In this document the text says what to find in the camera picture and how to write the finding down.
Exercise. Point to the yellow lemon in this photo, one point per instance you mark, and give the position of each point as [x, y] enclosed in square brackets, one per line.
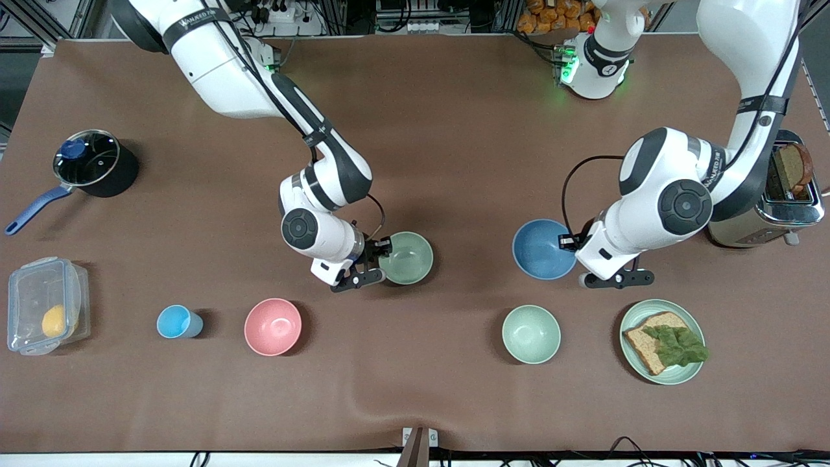
[54, 322]

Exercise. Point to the blue bowl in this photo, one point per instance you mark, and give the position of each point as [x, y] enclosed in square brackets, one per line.
[538, 250]

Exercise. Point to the beige and chrome toaster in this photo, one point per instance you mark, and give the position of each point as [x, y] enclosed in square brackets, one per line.
[739, 230]

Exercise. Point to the brown bread slice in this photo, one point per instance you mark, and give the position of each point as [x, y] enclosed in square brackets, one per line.
[642, 340]

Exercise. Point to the brown table cover mat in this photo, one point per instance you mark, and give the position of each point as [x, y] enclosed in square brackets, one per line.
[415, 162]

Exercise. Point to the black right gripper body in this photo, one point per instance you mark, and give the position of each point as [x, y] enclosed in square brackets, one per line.
[371, 250]

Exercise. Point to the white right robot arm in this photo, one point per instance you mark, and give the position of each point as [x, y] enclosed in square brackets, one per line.
[220, 71]

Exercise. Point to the white power strip with plugs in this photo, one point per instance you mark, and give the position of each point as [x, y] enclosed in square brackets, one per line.
[282, 16]

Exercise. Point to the metal table edge bracket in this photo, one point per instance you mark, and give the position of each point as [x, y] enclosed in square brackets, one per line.
[420, 447]

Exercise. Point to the green lettuce leaf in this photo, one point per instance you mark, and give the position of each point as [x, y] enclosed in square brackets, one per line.
[677, 347]

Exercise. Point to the pale mint green bowl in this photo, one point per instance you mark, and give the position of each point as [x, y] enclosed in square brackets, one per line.
[531, 334]

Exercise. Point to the sage green bowl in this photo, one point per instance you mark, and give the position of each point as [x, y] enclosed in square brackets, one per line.
[410, 259]

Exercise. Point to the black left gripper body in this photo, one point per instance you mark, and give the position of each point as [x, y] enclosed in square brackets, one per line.
[581, 237]

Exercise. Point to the clear plastic lidded container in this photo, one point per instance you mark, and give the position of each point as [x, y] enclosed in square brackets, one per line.
[26, 292]

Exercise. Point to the light blue cup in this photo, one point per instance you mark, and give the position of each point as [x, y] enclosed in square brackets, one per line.
[174, 322]

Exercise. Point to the dark toasted bread slice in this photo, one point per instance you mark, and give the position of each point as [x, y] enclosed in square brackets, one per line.
[792, 168]

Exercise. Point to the small white power strip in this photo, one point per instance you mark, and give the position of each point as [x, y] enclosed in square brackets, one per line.
[428, 27]

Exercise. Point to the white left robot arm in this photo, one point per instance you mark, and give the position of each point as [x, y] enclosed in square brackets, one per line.
[674, 188]

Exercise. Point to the pale green plate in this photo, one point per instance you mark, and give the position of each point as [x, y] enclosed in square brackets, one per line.
[677, 375]

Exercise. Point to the pink bowl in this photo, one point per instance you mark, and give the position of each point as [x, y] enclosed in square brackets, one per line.
[273, 327]

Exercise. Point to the bag of orange snacks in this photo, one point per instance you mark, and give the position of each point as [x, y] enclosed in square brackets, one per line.
[551, 16]

